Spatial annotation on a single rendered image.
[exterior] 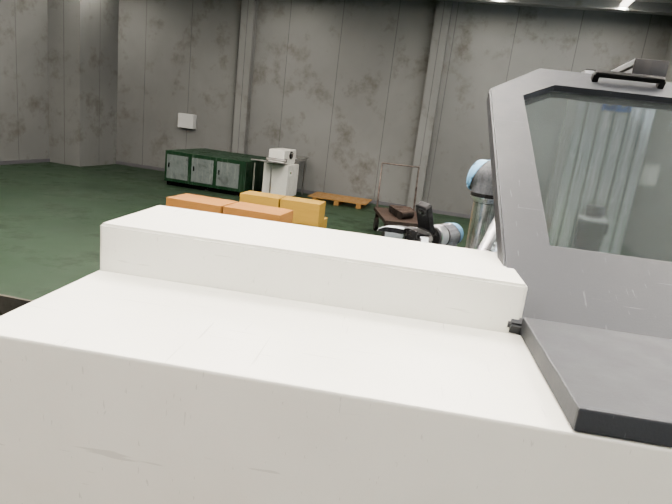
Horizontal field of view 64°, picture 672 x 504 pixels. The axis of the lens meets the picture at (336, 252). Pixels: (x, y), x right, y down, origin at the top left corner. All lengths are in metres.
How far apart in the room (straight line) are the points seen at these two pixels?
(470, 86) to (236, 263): 11.26
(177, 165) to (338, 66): 4.11
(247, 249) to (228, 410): 0.31
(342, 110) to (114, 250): 11.50
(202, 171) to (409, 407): 10.99
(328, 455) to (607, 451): 0.30
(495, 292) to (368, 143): 11.40
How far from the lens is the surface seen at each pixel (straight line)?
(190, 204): 5.58
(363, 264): 0.85
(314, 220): 6.81
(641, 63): 1.84
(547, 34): 12.19
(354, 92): 12.31
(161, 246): 0.93
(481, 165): 1.99
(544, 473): 0.67
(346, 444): 0.64
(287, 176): 11.00
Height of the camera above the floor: 1.76
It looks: 14 degrees down
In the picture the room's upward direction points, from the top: 7 degrees clockwise
